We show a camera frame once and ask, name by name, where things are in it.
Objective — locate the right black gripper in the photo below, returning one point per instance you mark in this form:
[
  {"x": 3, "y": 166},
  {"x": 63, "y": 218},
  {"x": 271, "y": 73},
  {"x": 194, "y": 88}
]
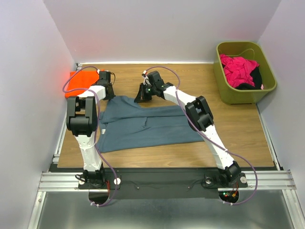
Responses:
[{"x": 141, "y": 96}]

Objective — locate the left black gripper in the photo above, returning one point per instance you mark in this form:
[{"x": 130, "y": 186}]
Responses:
[{"x": 111, "y": 95}]

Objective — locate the blue-grey t-shirt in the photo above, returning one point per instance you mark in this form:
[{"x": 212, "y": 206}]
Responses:
[{"x": 125, "y": 125}]

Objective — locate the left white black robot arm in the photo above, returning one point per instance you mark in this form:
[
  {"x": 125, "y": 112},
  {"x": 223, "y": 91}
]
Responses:
[{"x": 82, "y": 120}]

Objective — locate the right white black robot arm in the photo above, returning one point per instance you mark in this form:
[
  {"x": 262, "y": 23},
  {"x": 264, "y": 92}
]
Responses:
[{"x": 200, "y": 119}]

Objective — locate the folded orange t-shirt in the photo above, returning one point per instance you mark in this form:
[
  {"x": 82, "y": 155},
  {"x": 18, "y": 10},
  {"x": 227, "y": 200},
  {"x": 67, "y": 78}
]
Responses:
[{"x": 82, "y": 86}]

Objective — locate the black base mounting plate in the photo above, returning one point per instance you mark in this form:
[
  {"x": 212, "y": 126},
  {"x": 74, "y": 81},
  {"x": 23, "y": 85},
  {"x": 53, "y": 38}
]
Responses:
[{"x": 164, "y": 183}]

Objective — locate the crumpled pink t-shirt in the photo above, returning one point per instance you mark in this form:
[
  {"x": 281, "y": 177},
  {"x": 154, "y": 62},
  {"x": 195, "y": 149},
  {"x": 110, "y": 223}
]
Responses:
[{"x": 238, "y": 70}]

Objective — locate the olive green plastic bin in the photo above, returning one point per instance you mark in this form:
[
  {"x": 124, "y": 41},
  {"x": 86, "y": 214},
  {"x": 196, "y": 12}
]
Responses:
[{"x": 250, "y": 51}]

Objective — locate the crumpled black t-shirt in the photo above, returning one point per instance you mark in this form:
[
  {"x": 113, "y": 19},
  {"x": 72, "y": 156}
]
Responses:
[{"x": 257, "y": 80}]

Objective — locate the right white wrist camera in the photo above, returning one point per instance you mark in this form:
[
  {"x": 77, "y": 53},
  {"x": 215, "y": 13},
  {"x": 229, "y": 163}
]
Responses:
[{"x": 145, "y": 78}]

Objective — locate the aluminium extrusion rail frame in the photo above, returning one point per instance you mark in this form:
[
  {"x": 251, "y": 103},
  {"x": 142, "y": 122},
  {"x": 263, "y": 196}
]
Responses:
[{"x": 268, "y": 202}]

